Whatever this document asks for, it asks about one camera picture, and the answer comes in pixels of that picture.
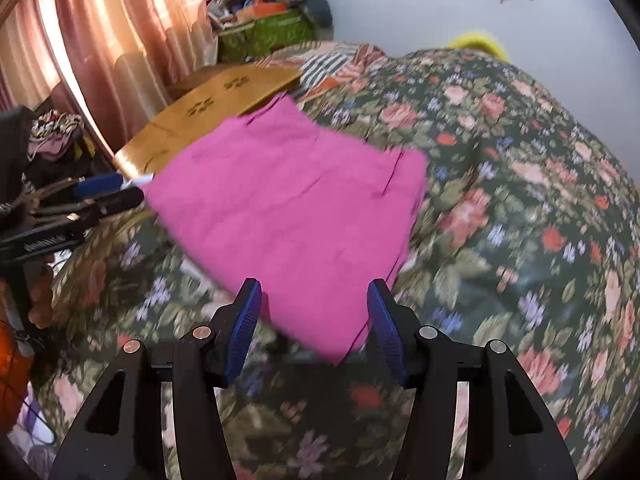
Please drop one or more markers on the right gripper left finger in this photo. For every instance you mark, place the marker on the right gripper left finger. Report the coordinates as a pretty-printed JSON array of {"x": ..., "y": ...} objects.
[{"x": 117, "y": 434}]

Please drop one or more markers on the green storage basket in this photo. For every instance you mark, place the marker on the green storage basket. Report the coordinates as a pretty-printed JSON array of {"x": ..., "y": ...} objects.
[{"x": 259, "y": 38}]

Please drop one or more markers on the pink striped curtain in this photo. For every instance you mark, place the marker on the pink striped curtain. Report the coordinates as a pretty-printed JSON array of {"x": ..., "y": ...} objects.
[{"x": 113, "y": 61}]

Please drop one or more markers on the floral bed cover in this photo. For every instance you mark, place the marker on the floral bed cover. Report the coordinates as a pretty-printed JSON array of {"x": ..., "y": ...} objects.
[{"x": 529, "y": 232}]

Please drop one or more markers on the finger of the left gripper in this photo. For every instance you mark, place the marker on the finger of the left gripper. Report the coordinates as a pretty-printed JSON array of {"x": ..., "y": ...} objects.
[
  {"x": 119, "y": 201},
  {"x": 107, "y": 183}
]

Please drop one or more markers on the striped patchwork blanket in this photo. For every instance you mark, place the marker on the striped patchwork blanket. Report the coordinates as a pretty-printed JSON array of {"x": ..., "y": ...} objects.
[{"x": 324, "y": 65}]

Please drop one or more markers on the left hand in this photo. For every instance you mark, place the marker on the left hand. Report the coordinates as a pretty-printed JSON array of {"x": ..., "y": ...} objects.
[{"x": 41, "y": 294}]

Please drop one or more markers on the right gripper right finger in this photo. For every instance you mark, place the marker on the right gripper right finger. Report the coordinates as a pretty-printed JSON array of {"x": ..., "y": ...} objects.
[{"x": 510, "y": 433}]

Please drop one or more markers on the pink pants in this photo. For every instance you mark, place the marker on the pink pants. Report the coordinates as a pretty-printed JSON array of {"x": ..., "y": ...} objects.
[{"x": 311, "y": 213}]

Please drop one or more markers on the wooden lap desk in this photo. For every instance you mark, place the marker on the wooden lap desk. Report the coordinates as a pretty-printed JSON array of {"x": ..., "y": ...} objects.
[{"x": 235, "y": 91}]

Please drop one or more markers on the orange sleeve forearm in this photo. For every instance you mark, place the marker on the orange sleeve forearm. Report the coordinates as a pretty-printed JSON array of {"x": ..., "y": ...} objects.
[{"x": 14, "y": 378}]

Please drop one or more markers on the yellow foam headboard tube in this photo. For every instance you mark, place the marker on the yellow foam headboard tube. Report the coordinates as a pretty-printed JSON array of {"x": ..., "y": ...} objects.
[{"x": 481, "y": 42}]

